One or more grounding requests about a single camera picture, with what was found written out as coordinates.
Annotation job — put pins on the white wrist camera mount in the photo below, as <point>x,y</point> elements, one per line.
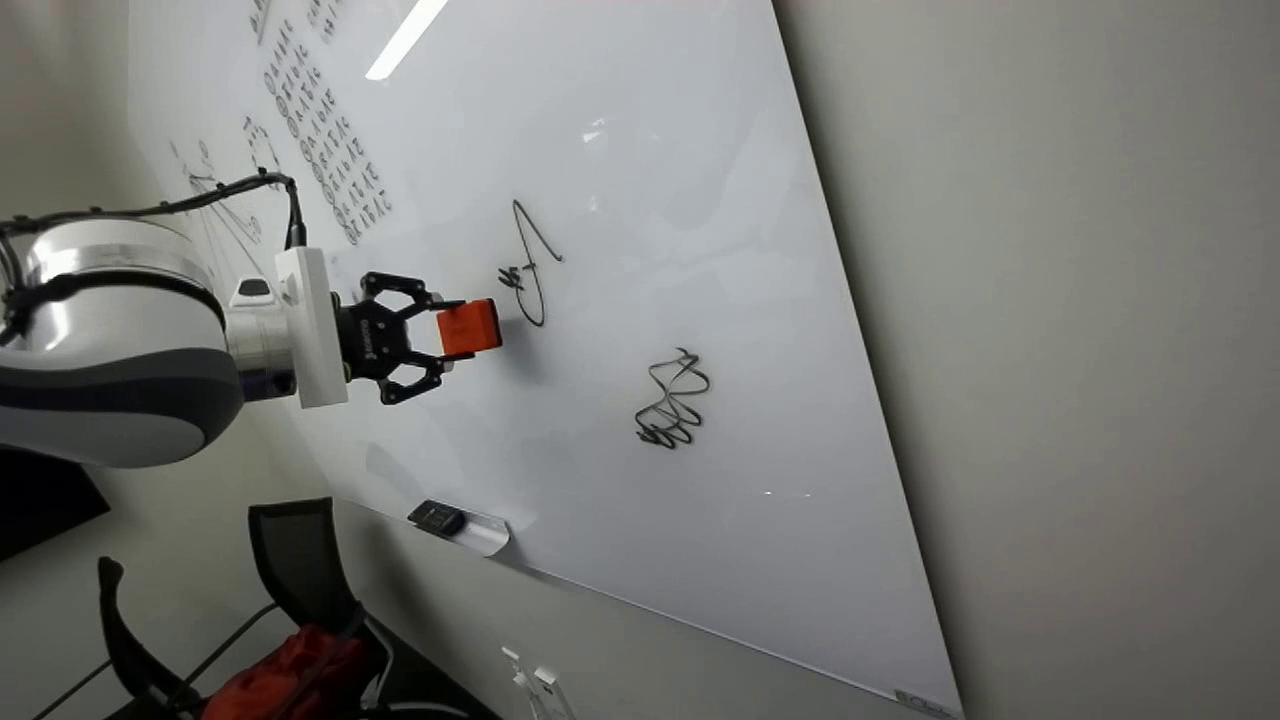
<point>314,324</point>

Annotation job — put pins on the black office chair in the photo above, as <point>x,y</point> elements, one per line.
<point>300,562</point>

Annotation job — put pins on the white glass whiteboard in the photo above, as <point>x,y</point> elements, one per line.
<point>601,175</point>

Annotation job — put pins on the red bag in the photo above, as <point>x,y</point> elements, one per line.
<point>285,674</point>

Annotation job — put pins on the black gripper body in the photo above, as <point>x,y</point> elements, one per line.
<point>364,339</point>

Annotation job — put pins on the orange board duster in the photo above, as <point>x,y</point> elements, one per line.
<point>472,330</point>

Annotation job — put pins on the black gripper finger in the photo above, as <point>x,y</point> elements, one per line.
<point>411,294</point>
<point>419,377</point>

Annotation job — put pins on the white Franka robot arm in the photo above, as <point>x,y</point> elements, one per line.
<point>104,335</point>

